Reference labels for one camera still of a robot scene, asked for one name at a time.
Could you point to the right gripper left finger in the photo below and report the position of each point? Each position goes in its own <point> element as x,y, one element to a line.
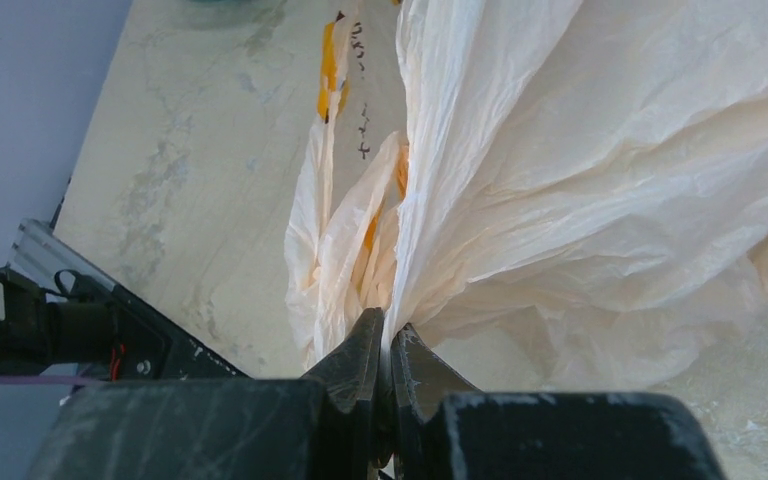
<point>349,443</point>

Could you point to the aluminium frame rail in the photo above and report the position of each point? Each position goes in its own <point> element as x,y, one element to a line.
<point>58,269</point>

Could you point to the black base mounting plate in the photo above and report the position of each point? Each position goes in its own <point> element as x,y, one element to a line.
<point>117,334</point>

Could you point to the orange plastic bag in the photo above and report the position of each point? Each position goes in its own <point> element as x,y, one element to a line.
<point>591,176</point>

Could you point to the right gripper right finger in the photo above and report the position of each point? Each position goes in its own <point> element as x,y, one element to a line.
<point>421,381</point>

